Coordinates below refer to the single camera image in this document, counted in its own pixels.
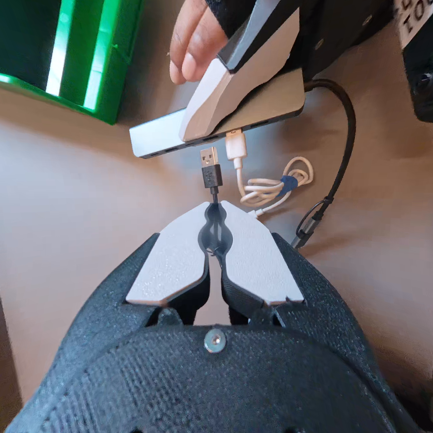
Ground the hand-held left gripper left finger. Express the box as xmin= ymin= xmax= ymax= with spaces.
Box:
xmin=125 ymin=201 xmax=214 ymax=326

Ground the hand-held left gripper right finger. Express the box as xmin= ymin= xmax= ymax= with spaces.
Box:
xmin=219 ymin=200 xmax=305 ymax=325

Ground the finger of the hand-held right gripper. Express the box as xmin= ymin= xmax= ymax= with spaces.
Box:
xmin=178 ymin=55 xmax=291 ymax=143
xmin=216 ymin=0 xmax=301 ymax=75

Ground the white usb cable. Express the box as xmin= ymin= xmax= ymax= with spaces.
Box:
xmin=225 ymin=129 xmax=314 ymax=219

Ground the grey slim usb hub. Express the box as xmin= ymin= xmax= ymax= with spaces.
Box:
xmin=129 ymin=68 xmax=306 ymax=159

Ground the thin black usb cable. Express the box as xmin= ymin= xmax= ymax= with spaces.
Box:
xmin=200 ymin=146 xmax=234 ymax=261

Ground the thick black hub cable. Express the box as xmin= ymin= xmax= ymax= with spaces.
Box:
xmin=295 ymin=78 xmax=357 ymax=250

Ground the green plastic bin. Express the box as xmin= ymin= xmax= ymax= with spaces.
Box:
xmin=0 ymin=0 xmax=144 ymax=126

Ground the person's right hand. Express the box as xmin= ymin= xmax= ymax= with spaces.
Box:
xmin=169 ymin=0 xmax=231 ymax=86

